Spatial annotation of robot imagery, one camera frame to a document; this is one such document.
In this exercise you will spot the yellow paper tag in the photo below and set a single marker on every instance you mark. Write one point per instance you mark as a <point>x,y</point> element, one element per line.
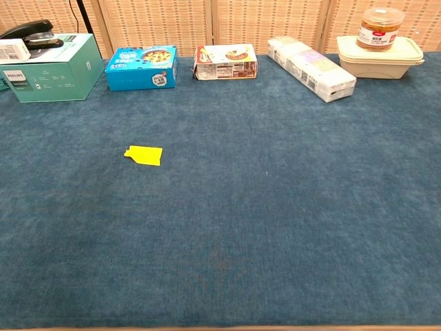
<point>146,155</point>

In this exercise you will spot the blue table cloth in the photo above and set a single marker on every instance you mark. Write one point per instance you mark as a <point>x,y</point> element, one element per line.
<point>220,207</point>

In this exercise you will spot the white and red snack box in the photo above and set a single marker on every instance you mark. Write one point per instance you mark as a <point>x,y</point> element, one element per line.
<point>225,62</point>

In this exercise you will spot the blue cookie box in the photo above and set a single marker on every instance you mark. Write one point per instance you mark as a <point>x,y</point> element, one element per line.
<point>143,69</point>

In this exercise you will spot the long white wrapped package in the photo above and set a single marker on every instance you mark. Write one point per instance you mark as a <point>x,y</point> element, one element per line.
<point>310,67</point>

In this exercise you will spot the woven bamboo folding screen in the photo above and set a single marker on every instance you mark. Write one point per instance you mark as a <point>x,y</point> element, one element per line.
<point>206,24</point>

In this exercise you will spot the cream lidded food container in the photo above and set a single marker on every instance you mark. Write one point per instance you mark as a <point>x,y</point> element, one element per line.
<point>379,58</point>

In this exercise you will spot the teal Philips box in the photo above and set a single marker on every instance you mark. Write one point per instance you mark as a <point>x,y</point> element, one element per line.
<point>51,74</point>

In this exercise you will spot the black stand pole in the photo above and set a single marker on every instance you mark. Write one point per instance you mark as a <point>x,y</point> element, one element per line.
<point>86,20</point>

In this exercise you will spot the clear jar with orange label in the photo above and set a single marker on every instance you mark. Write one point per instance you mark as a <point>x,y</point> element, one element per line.
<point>379,29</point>

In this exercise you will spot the black stapler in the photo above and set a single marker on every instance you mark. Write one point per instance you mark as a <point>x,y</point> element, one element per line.
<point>36,34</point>

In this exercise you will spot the small white carton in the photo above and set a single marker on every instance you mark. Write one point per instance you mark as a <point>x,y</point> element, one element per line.
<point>12,50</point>

